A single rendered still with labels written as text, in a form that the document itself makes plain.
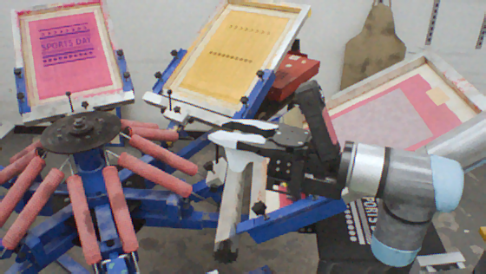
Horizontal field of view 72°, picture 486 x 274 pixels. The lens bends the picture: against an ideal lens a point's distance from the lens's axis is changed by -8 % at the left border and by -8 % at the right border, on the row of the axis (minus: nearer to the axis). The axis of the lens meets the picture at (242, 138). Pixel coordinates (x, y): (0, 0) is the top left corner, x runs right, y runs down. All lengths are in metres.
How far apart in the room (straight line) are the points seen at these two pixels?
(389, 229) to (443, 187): 0.11
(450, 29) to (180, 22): 2.33
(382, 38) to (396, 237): 2.78
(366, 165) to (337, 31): 2.76
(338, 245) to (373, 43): 2.21
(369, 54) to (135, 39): 2.05
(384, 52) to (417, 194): 2.82
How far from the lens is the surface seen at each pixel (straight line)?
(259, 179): 1.29
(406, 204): 0.53
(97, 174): 1.46
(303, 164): 0.51
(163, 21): 3.28
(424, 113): 1.25
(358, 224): 1.49
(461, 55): 3.66
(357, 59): 3.27
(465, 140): 0.64
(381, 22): 3.24
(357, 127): 1.32
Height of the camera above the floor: 1.96
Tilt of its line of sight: 32 degrees down
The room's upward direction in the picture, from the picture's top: straight up
